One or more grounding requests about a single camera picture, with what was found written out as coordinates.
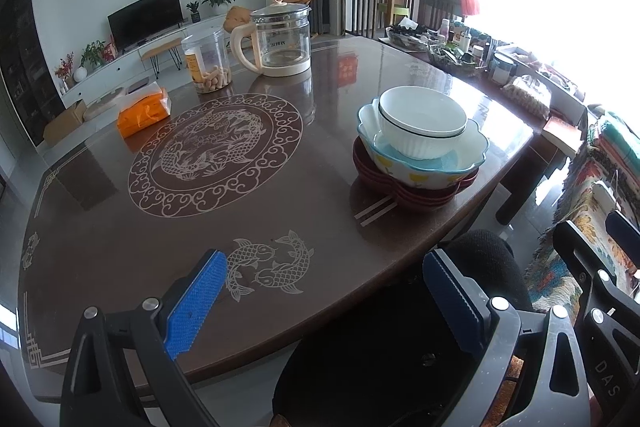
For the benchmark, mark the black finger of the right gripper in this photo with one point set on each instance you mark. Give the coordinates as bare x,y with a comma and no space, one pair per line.
606,325

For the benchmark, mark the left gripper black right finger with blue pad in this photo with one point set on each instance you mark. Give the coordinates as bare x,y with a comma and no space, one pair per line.
550,390

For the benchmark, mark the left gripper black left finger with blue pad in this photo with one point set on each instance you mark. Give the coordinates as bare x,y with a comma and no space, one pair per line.
98,389

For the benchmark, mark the red flower-shaped plate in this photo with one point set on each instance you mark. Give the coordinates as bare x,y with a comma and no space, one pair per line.
414,198

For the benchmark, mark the blue white scalloped bowl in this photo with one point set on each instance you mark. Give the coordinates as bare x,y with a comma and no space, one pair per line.
430,174

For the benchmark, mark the white bowl black rim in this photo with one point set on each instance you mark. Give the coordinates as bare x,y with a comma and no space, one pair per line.
420,123

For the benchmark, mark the folded colourful towels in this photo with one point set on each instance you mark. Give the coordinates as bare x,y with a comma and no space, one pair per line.
610,136

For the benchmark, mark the clear egg carton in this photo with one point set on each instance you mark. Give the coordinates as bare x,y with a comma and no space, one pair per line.
531,94

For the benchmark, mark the glass jar dark lid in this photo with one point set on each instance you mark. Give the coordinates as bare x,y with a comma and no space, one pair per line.
501,68

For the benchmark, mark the green glass tray with items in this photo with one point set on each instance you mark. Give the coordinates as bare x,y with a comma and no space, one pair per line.
453,61

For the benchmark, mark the cardboard box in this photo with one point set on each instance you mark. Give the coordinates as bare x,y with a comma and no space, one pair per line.
67,122

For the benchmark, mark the orange tissue pack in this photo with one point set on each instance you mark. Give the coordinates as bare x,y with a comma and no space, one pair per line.
141,109

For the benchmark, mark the clear tray dark items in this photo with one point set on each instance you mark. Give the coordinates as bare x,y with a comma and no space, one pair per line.
410,36

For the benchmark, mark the white tv cabinet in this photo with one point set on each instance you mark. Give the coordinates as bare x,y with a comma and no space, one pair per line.
128,67

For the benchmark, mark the small wooden bench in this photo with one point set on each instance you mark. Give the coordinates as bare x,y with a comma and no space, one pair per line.
152,55

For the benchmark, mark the clear plastic snack jar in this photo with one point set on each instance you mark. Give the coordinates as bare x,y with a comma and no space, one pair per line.
206,58

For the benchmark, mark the black flat television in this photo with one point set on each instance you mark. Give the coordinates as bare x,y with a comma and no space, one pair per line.
134,23

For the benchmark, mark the wooden slatted bed frame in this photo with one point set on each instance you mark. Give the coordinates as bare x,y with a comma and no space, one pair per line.
370,18

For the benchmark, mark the glass kettle cream handle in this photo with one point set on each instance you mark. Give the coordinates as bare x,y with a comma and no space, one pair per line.
275,42

